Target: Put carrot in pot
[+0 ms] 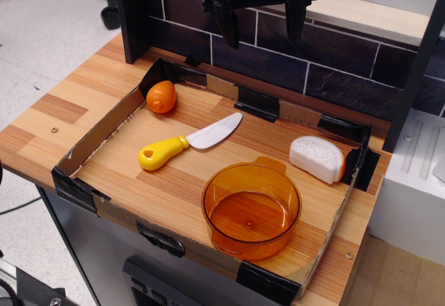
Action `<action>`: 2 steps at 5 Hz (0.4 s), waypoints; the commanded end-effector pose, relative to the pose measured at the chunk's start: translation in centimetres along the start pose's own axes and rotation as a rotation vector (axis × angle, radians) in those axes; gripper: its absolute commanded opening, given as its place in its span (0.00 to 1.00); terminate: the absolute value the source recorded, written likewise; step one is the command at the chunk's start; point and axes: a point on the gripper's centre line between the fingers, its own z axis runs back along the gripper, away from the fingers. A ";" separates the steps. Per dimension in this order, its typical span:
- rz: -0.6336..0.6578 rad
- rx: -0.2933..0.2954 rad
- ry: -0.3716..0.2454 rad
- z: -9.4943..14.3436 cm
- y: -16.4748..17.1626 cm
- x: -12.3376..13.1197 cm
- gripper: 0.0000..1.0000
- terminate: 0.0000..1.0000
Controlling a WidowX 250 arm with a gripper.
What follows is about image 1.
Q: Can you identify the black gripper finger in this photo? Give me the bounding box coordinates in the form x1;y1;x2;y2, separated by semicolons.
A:
213;0;239;49
285;0;307;42

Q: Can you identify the orange toy carrot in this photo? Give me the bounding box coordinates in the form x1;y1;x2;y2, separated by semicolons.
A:
146;80;177;114

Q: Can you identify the cardboard fence with black tape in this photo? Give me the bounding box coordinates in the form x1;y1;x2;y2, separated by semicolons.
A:
51;59;389;305

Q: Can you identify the orange transparent plastic pot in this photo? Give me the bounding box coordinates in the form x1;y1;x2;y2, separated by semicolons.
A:
201;156;302;261

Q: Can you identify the dark brick backsplash panel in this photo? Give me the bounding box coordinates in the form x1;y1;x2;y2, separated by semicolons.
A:
146;0;417;121

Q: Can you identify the black chair caster wheel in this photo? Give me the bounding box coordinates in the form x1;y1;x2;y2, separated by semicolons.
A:
100;0;120;30

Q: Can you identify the white toy cheese wedge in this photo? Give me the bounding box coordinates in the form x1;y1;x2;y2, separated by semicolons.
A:
289;136;346;184

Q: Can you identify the white side unit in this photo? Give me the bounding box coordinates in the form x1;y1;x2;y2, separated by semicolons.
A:
369;109;444;264

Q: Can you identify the dark left vertical post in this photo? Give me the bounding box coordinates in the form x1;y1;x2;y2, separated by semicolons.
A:
117;0;151;64

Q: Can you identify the dark vertical post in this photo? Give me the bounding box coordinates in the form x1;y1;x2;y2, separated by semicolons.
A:
382;0;444;153
117;0;151;64

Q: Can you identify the dark right vertical post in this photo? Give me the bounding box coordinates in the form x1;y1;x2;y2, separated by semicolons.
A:
382;0;444;153

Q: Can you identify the yellow handled toy knife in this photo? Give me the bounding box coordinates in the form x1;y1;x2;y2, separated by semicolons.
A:
138;113;243;171

